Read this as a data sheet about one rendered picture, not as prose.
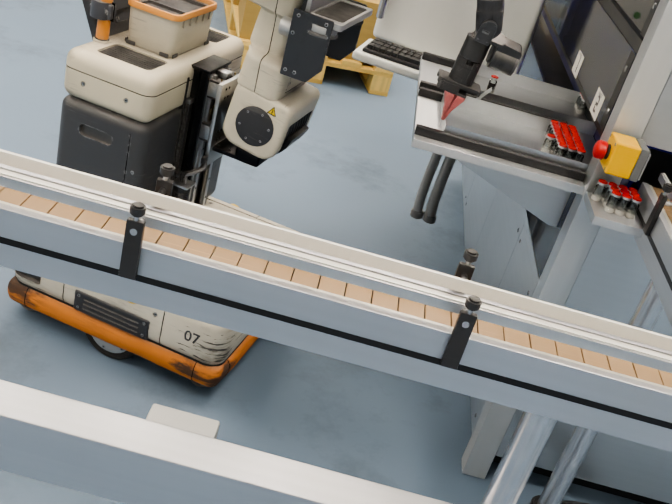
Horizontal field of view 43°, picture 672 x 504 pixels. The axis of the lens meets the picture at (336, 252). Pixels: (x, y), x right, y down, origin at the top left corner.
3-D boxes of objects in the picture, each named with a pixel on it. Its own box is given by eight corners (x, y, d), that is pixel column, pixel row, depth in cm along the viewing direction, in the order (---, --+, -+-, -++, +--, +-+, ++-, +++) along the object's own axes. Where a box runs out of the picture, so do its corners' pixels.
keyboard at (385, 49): (489, 81, 275) (492, 74, 274) (483, 92, 263) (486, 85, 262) (372, 42, 281) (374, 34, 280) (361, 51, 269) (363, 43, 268)
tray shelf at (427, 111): (575, 105, 256) (577, 99, 255) (615, 204, 195) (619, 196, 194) (419, 61, 255) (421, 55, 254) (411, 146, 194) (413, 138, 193)
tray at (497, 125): (568, 138, 221) (573, 125, 219) (583, 178, 198) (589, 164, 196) (440, 102, 220) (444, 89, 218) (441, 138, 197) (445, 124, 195)
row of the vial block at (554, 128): (552, 137, 217) (558, 121, 215) (561, 165, 201) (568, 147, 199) (543, 135, 217) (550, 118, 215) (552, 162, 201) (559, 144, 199)
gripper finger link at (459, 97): (452, 127, 198) (469, 91, 194) (423, 116, 197) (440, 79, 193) (451, 118, 204) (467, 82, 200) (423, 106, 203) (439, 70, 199)
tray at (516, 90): (580, 104, 251) (584, 93, 249) (593, 136, 228) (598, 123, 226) (467, 72, 250) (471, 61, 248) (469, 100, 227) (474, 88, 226)
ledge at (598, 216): (642, 215, 193) (646, 207, 192) (654, 242, 182) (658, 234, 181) (582, 198, 193) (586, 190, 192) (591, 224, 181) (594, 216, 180)
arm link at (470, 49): (469, 25, 193) (470, 32, 188) (497, 37, 194) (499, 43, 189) (456, 54, 196) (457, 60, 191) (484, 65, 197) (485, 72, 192)
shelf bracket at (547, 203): (554, 222, 211) (575, 175, 205) (556, 227, 208) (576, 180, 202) (421, 184, 210) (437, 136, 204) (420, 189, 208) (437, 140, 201)
